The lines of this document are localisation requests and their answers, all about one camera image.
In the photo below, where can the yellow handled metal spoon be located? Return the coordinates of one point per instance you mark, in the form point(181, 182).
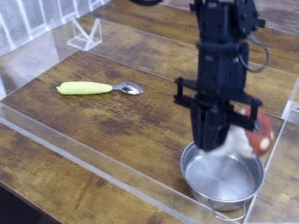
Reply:
point(94, 88)

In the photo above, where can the clear acrylic triangle bracket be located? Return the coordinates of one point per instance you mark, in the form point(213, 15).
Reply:
point(86, 40)

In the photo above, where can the red white plush mushroom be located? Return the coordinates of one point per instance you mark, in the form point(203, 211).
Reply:
point(241, 141)

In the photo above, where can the silver metal pot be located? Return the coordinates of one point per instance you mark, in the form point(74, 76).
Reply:
point(223, 181)

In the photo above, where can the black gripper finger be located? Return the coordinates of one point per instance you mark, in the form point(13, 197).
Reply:
point(210, 127)
point(245, 118)

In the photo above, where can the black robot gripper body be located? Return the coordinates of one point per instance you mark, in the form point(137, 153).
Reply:
point(226, 24)

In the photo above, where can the clear acrylic right barrier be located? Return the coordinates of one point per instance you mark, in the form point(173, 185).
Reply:
point(275, 206)

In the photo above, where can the clear acrylic barrier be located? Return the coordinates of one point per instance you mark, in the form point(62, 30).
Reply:
point(186, 209)
point(275, 206)

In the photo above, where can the clear acrylic front barrier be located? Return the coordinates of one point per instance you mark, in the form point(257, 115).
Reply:
point(186, 209)

